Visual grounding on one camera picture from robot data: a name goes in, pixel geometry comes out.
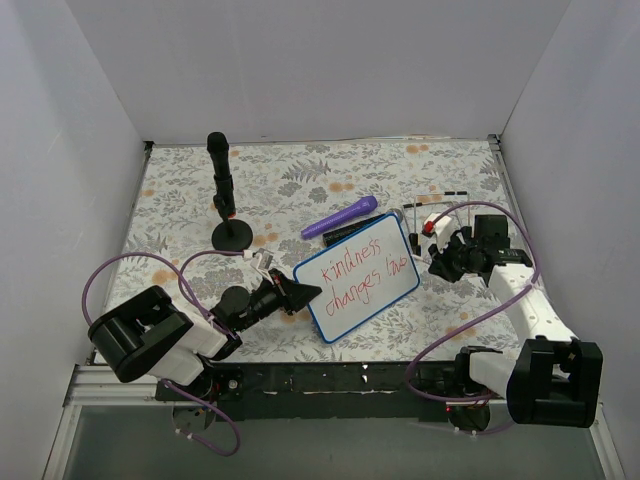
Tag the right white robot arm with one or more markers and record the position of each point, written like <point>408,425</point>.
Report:
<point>555,378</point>

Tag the black microphone on stand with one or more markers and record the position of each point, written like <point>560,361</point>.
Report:
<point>231,234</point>

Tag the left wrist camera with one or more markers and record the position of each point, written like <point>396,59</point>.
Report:
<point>260,260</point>

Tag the floral table mat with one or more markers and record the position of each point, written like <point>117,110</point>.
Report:
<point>282,188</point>

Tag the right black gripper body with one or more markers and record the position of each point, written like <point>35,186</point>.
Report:
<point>447,256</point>

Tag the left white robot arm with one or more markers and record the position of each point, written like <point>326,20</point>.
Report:
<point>149,335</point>

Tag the blue framed whiteboard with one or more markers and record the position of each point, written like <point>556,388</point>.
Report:
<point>359,277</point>

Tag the black glitter microphone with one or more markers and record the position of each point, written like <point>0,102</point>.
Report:
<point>335,236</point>

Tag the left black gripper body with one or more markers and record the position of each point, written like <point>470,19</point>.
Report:
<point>287,293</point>

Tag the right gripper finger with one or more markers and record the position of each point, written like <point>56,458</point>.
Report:
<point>447,273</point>
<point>445,256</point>

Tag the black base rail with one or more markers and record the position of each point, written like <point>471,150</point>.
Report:
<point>325,390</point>

